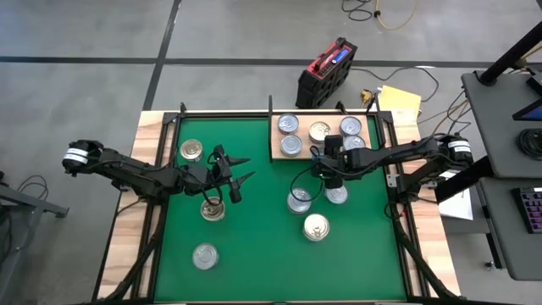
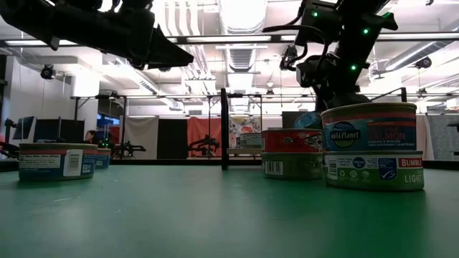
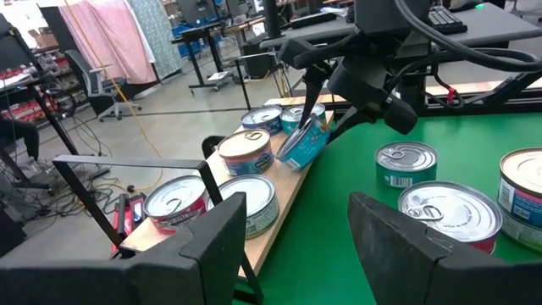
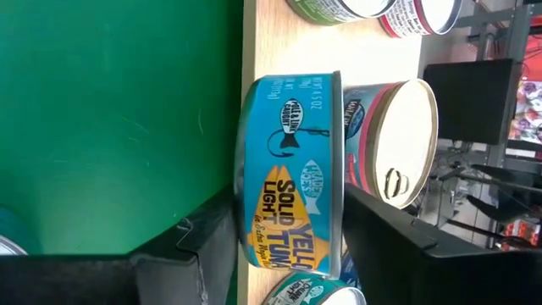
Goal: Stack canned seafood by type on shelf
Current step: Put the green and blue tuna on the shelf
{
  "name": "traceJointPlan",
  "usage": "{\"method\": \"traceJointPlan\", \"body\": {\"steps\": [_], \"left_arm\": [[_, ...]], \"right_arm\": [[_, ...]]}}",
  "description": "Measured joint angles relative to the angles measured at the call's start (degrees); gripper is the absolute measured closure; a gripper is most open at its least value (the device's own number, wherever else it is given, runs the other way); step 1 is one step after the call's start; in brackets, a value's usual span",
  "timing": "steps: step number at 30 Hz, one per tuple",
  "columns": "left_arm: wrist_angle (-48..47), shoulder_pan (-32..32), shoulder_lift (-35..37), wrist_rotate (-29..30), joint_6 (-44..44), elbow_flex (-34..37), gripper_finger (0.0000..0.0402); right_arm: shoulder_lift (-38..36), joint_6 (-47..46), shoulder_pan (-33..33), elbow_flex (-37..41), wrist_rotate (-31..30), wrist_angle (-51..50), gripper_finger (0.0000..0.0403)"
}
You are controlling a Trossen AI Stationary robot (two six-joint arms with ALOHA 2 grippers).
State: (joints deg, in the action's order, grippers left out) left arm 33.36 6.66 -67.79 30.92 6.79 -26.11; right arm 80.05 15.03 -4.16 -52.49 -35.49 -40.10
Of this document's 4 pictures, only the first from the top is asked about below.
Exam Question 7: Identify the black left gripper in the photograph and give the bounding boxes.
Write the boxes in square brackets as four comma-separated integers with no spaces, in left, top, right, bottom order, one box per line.
[185,144,257,204]

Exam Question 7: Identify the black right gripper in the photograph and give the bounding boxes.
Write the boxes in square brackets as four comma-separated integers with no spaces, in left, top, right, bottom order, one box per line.
[310,134,352,191]

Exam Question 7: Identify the silver lid tuna can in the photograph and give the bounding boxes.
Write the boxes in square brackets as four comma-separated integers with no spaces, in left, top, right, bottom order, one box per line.
[342,135,368,152]

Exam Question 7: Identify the teal tuna can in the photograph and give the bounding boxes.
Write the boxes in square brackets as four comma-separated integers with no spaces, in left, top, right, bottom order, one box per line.
[324,185,350,206]

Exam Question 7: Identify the blue can gold lid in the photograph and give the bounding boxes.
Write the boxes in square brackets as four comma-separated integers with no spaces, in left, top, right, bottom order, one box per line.
[307,120,333,145]

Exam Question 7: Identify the blue albacore tuna can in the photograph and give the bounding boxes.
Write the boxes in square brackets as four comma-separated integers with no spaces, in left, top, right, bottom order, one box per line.
[339,115,363,137]

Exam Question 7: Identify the blue red tuna can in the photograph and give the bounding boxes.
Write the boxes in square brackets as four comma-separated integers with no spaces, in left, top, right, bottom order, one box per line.
[180,138,204,163]
[200,197,226,223]

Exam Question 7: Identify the blue Wild Planet can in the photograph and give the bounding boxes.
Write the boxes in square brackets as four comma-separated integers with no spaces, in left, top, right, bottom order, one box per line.
[301,213,331,242]

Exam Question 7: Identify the large silver lid can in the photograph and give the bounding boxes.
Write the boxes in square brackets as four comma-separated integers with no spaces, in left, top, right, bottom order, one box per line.
[191,242,220,271]

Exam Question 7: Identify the wooden shelf board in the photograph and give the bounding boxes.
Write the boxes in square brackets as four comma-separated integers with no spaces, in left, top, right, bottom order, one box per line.
[271,114,374,161]

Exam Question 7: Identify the red black tool case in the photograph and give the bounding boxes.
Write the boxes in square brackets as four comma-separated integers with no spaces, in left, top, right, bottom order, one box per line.
[295,36,359,110]

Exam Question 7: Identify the yellow paper pad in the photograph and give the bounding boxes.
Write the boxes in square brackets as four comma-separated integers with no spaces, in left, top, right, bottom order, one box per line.
[376,85,423,124]

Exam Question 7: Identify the green table mat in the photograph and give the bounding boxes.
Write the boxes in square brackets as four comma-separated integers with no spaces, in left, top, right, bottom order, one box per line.
[152,116,408,302]

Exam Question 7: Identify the white paper sheet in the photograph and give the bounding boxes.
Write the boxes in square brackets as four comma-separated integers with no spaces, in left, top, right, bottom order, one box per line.
[438,188,474,221]

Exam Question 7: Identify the black desk leg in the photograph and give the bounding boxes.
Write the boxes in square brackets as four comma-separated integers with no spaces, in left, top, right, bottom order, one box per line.
[481,198,506,271]

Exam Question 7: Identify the grey desk with keyboard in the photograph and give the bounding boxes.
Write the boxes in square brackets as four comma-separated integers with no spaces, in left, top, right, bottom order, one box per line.
[478,176,542,281]

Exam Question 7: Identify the black backlit keyboard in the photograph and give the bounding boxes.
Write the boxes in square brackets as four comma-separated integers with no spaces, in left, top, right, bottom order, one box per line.
[511,186,542,235]

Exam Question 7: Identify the black slanted pole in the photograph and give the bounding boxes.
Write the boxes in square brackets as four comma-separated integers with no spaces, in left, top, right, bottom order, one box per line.
[477,19,542,87]

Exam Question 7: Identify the tablet with blue screen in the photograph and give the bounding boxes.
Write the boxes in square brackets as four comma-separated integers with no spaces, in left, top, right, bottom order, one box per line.
[512,96,542,123]

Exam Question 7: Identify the grey metal stand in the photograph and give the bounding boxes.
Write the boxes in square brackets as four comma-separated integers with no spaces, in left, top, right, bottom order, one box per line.
[0,169,71,305]

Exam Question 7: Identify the black desk device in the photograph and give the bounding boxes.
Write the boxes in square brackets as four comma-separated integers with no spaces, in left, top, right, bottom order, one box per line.
[527,69,542,97]

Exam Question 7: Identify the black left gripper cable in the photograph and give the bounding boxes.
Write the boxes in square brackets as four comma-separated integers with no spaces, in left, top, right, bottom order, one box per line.
[201,150,225,208]

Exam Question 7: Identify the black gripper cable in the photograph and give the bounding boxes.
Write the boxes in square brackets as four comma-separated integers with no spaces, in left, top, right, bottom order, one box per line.
[289,146,325,203]
[201,150,225,208]

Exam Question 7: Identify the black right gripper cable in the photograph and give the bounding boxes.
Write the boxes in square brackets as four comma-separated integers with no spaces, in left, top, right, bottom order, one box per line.
[289,146,325,203]

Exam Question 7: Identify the black table frame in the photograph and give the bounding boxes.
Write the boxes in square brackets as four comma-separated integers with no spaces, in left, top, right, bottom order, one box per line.
[91,101,467,305]

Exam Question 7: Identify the black cable bundle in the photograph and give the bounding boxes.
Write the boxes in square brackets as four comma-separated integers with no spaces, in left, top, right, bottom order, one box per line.
[423,89,473,147]

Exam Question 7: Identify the black looped floor cable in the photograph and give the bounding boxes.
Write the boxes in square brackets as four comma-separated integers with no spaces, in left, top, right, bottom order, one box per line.
[340,0,374,22]

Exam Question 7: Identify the orange floor cable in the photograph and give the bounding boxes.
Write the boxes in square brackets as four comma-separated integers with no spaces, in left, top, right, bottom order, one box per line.
[373,0,419,31]

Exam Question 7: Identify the coiled black cable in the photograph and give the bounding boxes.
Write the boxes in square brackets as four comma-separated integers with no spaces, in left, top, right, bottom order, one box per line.
[515,128,542,162]

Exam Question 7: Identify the thin black cable loop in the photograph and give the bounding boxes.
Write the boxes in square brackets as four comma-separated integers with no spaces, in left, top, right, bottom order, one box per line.
[15,174,51,200]

